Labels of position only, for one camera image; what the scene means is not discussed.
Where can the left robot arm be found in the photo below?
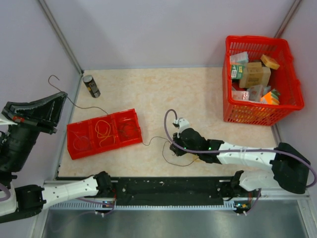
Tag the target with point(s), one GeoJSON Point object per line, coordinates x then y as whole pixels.
{"type": "Point", "coordinates": [22, 200]}

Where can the yellow orange small box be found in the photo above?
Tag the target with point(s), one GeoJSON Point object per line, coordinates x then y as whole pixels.
{"type": "Point", "coordinates": [270, 62]}

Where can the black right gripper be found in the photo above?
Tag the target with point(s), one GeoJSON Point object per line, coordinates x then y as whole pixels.
{"type": "Point", "coordinates": [177, 150]}

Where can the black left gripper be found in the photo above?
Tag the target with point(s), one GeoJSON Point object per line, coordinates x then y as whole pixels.
{"type": "Point", "coordinates": [43, 113]}

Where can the green small box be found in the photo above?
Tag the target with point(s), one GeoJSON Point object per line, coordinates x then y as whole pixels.
{"type": "Point", "coordinates": [237, 71]}

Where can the large brown cardboard box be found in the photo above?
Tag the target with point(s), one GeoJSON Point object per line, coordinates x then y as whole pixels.
{"type": "Point", "coordinates": [255, 74]}

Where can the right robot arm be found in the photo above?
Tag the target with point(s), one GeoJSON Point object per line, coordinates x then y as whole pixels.
{"type": "Point", "coordinates": [282, 166]}

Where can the red plastic tray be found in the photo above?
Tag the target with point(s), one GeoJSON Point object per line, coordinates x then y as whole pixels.
{"type": "Point", "coordinates": [97, 135]}

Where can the black cylindrical can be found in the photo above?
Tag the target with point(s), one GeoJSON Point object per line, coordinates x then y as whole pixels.
{"type": "Point", "coordinates": [91, 86]}

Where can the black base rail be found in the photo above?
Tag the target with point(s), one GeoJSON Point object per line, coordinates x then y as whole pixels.
{"type": "Point", "coordinates": [175, 191]}

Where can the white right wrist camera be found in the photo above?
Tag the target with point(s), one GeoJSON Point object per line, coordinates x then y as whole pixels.
{"type": "Point", "coordinates": [181, 123]}

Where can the white pastel box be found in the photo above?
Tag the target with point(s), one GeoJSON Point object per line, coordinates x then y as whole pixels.
{"type": "Point", "coordinates": [240, 58]}

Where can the orange green box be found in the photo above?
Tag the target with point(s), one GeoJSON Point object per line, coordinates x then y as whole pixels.
{"type": "Point", "coordinates": [271, 98]}

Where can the red plastic basket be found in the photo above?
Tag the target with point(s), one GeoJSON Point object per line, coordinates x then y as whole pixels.
{"type": "Point", "coordinates": [284, 80]}

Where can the white red packet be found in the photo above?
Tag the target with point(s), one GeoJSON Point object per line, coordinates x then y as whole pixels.
{"type": "Point", "coordinates": [240, 95]}

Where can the pale pink box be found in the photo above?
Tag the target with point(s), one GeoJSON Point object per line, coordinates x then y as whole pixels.
{"type": "Point", "coordinates": [255, 93]}

